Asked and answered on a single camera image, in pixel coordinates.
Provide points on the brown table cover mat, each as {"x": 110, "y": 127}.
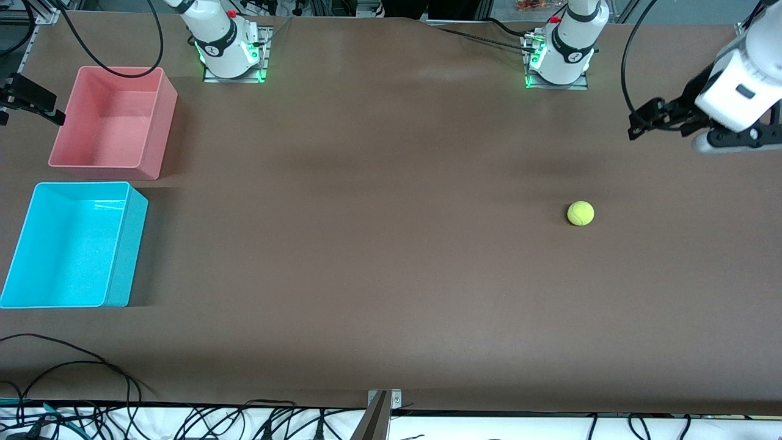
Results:
{"x": 391, "y": 244}

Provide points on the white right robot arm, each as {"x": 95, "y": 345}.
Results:
{"x": 220, "y": 43}

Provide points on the dark aluminium profile bar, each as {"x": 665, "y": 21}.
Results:
{"x": 372, "y": 421}

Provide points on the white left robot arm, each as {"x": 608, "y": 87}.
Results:
{"x": 568, "y": 49}

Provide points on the silver metal bracket plate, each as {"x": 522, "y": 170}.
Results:
{"x": 396, "y": 400}

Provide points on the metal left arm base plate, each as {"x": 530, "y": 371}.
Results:
{"x": 553, "y": 87}

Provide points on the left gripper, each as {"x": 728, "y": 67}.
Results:
{"x": 694, "y": 96}

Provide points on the orange snack package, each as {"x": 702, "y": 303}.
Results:
{"x": 531, "y": 5}

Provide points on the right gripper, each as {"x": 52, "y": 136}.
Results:
{"x": 24, "y": 95}

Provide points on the pink plastic bin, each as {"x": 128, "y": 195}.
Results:
{"x": 116, "y": 128}

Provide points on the yellow-green tennis ball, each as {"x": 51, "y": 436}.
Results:
{"x": 580, "y": 213}

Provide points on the aluminium frame rail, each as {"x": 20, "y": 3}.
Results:
{"x": 49, "y": 16}
{"x": 741, "y": 27}

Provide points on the blue plastic bin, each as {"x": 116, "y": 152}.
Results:
{"x": 67, "y": 244}

